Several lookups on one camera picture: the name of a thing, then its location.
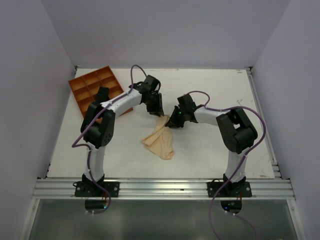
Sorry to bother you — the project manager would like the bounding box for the cream beige underwear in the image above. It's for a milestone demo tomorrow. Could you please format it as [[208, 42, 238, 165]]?
[[141, 115, 175, 160]]

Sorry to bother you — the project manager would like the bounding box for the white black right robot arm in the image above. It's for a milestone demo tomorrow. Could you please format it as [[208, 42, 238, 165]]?
[[166, 94, 258, 197]]

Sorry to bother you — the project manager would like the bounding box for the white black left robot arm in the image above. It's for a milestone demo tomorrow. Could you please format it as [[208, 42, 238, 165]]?
[[73, 75, 164, 197]]

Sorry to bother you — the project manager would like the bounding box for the black rolled garment in tray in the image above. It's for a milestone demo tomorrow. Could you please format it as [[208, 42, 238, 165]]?
[[95, 86, 110, 103]]

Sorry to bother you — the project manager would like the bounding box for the orange compartment tray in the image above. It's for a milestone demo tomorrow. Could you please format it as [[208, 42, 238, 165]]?
[[64, 66, 131, 123]]

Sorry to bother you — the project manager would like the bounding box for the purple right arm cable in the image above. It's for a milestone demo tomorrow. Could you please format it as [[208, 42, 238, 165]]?
[[184, 90, 266, 240]]

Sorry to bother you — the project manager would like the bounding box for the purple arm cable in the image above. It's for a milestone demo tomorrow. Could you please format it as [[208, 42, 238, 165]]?
[[71, 64, 150, 215], [184, 90, 266, 240]]

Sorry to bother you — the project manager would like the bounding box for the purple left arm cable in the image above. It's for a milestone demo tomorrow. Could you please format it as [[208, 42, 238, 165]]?
[[71, 64, 150, 215]]

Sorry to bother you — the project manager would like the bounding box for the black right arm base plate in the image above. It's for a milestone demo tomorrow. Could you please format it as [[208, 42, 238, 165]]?
[[206, 181, 253, 198]]

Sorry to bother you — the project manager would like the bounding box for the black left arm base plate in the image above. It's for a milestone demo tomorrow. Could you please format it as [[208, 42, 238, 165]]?
[[72, 181, 120, 198]]

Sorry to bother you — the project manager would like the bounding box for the aluminium mounting rail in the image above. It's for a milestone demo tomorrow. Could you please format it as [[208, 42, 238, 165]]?
[[32, 178, 295, 200]]

